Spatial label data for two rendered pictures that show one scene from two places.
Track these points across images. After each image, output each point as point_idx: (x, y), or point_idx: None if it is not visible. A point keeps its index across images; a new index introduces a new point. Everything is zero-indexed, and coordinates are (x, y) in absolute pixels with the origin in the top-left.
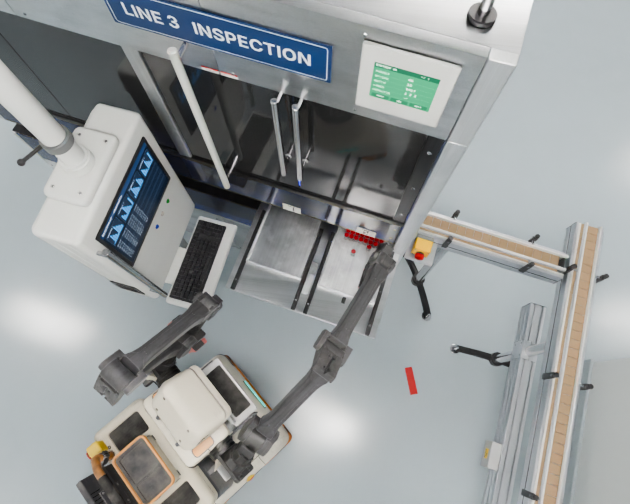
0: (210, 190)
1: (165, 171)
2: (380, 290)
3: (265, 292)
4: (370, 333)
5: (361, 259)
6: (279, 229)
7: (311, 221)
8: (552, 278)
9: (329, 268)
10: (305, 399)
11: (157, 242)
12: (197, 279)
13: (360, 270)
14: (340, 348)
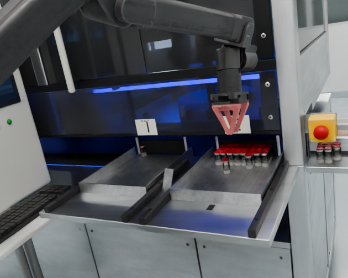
0: (71, 162)
1: (15, 84)
2: (271, 188)
3: (91, 211)
4: (259, 235)
5: (240, 174)
6: (133, 169)
7: (175, 160)
8: None
9: (192, 185)
10: (13, 14)
11: None
12: (10, 222)
13: (238, 181)
14: (136, 25)
